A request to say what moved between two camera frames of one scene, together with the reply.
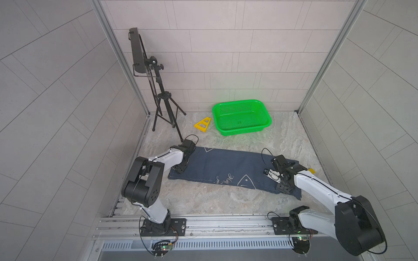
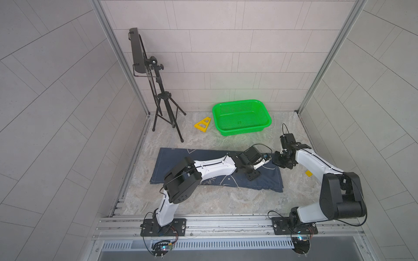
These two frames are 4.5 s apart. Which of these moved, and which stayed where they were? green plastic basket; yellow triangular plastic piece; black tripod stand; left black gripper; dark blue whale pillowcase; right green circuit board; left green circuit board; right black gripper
Moved: right black gripper; dark blue whale pillowcase; left black gripper
Stayed: yellow triangular plastic piece; left green circuit board; right green circuit board; black tripod stand; green plastic basket
